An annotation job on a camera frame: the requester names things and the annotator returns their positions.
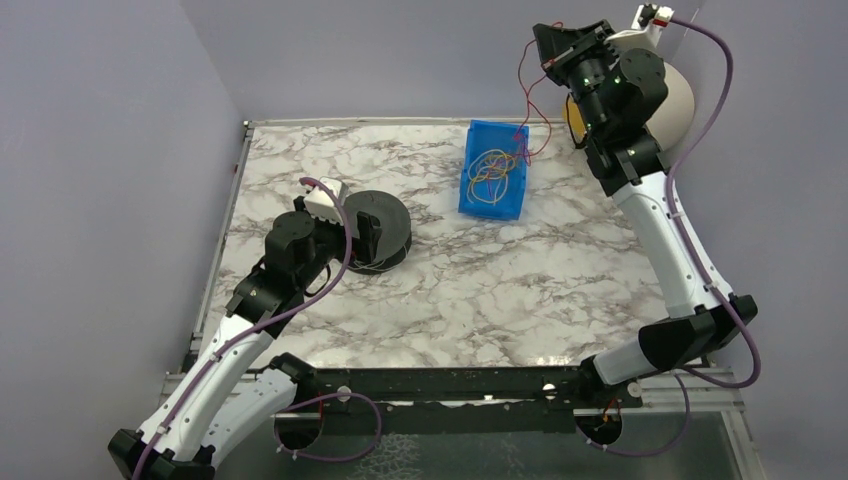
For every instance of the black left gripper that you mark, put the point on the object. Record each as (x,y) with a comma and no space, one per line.
(370,234)

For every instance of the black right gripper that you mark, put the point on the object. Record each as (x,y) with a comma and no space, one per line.
(562,51)

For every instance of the dark grey perforated spool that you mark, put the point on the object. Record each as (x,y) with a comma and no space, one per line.
(395,241)

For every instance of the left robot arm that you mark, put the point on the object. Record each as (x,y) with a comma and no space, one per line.
(199,425)

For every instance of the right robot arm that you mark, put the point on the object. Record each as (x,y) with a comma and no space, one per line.
(617,90)

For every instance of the blue plastic bin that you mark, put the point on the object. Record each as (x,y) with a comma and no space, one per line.
(494,174)

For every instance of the round cream drawer cabinet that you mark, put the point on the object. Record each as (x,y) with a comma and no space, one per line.
(669,123)

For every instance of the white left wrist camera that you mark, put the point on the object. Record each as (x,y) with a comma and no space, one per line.
(319,204)

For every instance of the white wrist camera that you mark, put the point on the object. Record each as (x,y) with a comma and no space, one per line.
(650,17)
(319,204)

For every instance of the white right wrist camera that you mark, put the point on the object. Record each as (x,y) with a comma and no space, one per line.
(650,17)

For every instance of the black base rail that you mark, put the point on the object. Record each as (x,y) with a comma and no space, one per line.
(433,401)

